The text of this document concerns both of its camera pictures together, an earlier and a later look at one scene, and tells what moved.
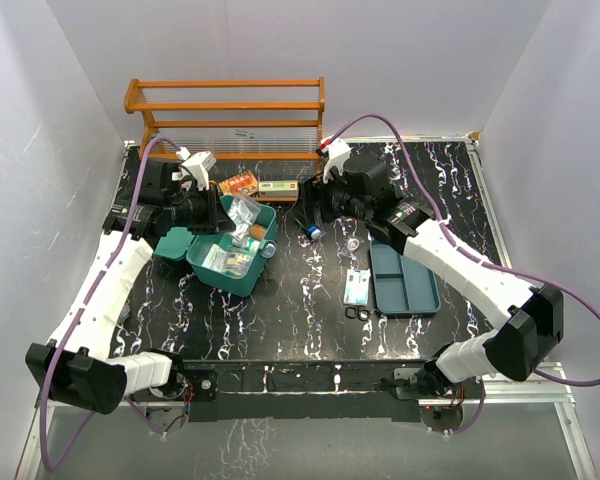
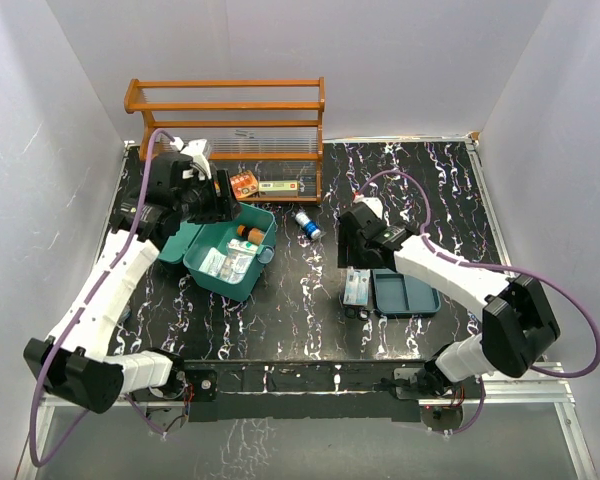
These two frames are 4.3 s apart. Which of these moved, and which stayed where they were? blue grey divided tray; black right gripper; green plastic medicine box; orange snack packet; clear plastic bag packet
Moved: clear plastic bag packet; black right gripper
Stayed: blue grey divided tray; orange snack packet; green plastic medicine box
